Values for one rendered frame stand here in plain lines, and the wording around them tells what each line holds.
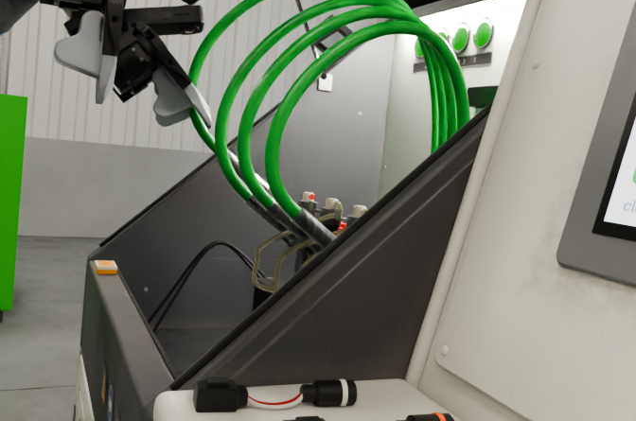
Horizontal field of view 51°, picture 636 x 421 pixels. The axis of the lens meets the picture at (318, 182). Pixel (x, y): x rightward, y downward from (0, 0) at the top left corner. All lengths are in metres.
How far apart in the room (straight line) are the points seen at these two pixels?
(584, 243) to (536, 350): 0.08
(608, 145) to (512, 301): 0.13
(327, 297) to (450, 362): 0.11
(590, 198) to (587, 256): 0.04
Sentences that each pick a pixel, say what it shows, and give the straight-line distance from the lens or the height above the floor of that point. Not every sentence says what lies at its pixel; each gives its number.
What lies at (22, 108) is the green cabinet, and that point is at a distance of 4.07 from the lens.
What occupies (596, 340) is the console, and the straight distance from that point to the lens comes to 0.47.
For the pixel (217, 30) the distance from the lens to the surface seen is 0.89.
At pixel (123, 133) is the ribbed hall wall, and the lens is 7.35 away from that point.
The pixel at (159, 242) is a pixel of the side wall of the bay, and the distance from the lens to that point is 1.20.
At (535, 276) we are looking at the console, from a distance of 0.52.
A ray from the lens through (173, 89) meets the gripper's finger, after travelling 0.86.
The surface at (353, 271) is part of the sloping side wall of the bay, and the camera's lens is 0.57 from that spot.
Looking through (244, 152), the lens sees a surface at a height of 1.16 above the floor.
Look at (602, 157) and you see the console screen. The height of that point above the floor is 1.19.
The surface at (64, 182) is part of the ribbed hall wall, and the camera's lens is 7.29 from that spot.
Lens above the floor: 1.18
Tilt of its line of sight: 3 degrees down
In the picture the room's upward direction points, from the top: 6 degrees clockwise
